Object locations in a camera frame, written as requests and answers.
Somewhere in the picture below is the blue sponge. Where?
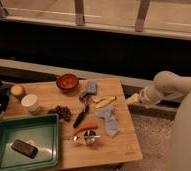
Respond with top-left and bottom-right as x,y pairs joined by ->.
86,81 -> 97,94

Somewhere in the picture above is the green plastic tray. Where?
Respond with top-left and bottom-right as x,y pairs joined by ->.
0,114 -> 59,171

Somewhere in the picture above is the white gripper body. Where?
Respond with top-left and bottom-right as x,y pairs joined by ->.
139,85 -> 163,106

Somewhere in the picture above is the peeled banana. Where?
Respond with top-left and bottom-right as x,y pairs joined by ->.
93,96 -> 116,109

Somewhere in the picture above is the orange carrot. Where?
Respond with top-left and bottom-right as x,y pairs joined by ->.
72,123 -> 98,136

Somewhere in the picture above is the white cup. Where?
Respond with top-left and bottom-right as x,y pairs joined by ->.
21,94 -> 39,113

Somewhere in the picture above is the dark brown rectangular block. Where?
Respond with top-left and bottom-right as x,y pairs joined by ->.
11,139 -> 38,158

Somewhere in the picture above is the wooden table board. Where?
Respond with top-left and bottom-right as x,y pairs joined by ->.
1,78 -> 144,171

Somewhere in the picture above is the red-brown bowl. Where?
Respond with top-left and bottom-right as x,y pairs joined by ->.
56,74 -> 79,91

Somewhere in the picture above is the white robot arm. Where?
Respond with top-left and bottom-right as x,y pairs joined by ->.
126,71 -> 191,171

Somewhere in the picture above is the peach fruit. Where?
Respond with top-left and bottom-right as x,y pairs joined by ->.
11,85 -> 25,97

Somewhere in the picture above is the bunch of dark grapes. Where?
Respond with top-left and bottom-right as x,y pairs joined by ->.
49,105 -> 71,122

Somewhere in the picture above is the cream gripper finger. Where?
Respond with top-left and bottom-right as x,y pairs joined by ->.
126,93 -> 140,105

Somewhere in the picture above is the light blue cloth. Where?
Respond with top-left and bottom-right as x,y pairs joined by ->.
95,105 -> 119,137

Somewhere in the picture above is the metal strainer spoon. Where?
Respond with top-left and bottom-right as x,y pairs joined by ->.
69,130 -> 100,145

